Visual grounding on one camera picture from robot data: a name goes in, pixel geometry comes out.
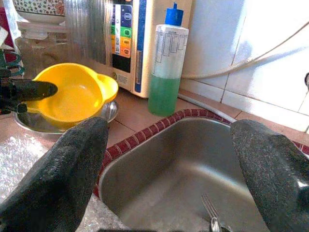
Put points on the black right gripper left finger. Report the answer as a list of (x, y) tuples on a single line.
[(55, 183)]

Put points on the yellow plastic bowl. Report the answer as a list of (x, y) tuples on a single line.
[(79, 96)]

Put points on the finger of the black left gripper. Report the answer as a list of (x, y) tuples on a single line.
[(36, 90), (14, 108)]

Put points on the beige water ionizer machine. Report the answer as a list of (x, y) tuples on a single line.
[(125, 36)]

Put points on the patterned bowl with green lid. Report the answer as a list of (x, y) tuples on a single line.
[(38, 9)]

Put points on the stainless steel sink basin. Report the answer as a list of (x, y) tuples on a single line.
[(169, 169)]

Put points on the silver metal bowl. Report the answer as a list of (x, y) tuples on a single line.
[(36, 123)]

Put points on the silver metal fork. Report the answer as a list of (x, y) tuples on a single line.
[(214, 223)]

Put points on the glass jar with orange lid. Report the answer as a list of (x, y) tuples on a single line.
[(84, 29)]

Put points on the clear jar with brown contents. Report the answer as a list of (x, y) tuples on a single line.
[(43, 55)]

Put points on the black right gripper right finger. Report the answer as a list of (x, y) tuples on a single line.
[(277, 181)]

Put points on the green soap bottle blue cap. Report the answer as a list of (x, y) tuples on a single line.
[(164, 96)]

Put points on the clear bubble wrap sheet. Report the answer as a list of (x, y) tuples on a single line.
[(19, 157)]

